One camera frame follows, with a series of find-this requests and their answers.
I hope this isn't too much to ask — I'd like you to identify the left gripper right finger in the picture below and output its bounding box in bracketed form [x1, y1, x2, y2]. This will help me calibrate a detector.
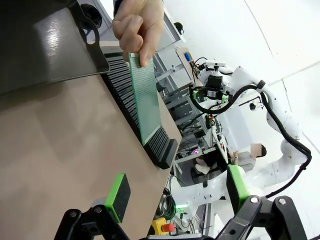
[214, 164, 305, 240]

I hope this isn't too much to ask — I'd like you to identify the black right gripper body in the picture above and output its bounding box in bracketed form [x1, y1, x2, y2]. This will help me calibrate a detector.
[206, 74, 224, 98]

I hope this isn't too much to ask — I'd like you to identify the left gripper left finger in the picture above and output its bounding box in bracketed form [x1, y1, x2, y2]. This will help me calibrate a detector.
[53, 173, 132, 240]

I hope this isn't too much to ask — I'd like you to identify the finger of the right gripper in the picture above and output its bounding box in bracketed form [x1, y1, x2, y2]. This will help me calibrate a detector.
[191, 88, 207, 103]
[219, 92, 232, 105]

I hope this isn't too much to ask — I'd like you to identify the light green perforated PCB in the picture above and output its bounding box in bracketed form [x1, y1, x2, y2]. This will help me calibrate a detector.
[128, 51, 162, 147]

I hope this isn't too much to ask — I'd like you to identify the person's left forearm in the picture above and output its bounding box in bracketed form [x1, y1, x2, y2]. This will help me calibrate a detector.
[112, 0, 126, 17]

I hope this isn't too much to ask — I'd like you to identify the person's left hand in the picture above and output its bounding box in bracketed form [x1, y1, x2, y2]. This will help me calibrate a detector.
[111, 0, 165, 68]

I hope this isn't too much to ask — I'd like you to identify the seated background person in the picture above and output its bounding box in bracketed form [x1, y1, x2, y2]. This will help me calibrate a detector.
[226, 143, 268, 173]

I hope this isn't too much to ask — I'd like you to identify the yellow emergency stop box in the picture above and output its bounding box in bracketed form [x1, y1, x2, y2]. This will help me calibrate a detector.
[151, 216, 176, 236]

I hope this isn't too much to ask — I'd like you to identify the black slotted PCB rack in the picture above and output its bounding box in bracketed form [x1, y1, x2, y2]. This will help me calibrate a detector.
[99, 48, 179, 170]

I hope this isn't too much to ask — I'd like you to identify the black metal tray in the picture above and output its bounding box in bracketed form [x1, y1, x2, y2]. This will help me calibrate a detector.
[0, 0, 111, 97]

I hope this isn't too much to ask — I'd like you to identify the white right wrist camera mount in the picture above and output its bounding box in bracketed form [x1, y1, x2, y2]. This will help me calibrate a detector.
[203, 61, 227, 75]

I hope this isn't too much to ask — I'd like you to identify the aluminium frame equipment rack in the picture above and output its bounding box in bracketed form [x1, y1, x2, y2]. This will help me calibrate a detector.
[152, 47, 208, 141]

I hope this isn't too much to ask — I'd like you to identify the coiled cable bundle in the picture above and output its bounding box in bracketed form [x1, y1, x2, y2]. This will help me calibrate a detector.
[156, 187, 179, 221]

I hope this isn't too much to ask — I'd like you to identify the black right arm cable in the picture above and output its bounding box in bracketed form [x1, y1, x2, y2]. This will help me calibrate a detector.
[188, 79, 313, 200]

